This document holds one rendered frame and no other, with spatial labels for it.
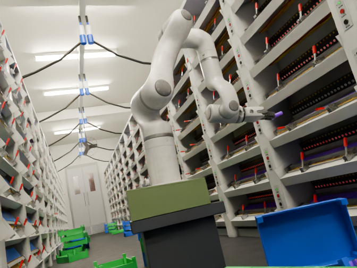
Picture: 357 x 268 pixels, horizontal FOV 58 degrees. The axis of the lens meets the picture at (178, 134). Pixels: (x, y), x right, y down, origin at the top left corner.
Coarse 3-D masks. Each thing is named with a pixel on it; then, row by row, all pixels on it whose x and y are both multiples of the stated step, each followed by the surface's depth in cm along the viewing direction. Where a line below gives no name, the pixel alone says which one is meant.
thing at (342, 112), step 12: (336, 96) 145; (312, 108) 160; (348, 108) 120; (288, 120) 177; (312, 120) 141; (324, 120) 132; (336, 120) 127; (264, 132) 170; (276, 132) 170; (288, 132) 154; (300, 132) 147; (276, 144) 166
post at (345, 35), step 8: (328, 0) 121; (344, 0) 115; (352, 0) 112; (352, 8) 112; (336, 16) 119; (352, 16) 113; (336, 24) 120; (344, 32) 117; (352, 32) 114; (344, 40) 117; (352, 40) 114; (344, 48) 118; (352, 48) 115; (352, 56) 115; (352, 64) 116
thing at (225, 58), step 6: (228, 42) 191; (222, 48) 207; (228, 48) 226; (222, 54) 206; (228, 54) 197; (222, 60) 205; (228, 60) 199; (234, 60) 216; (222, 66) 208; (228, 66) 220; (222, 72) 229; (198, 84) 247; (204, 84) 236
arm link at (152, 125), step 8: (136, 96) 131; (136, 104) 131; (136, 112) 133; (144, 112) 132; (152, 112) 131; (136, 120) 131; (144, 120) 130; (152, 120) 128; (160, 120) 126; (144, 128) 125; (152, 128) 123; (160, 128) 123; (168, 128) 125; (144, 136) 125; (152, 136) 123; (160, 136) 123
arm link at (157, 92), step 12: (180, 12) 139; (168, 24) 139; (180, 24) 138; (168, 36) 139; (180, 36) 140; (156, 48) 140; (168, 48) 138; (180, 48) 143; (156, 60) 135; (168, 60) 135; (156, 72) 127; (168, 72) 132; (144, 84) 126; (156, 84) 122; (168, 84) 125; (144, 96) 124; (156, 96) 122; (168, 96) 124; (156, 108) 127
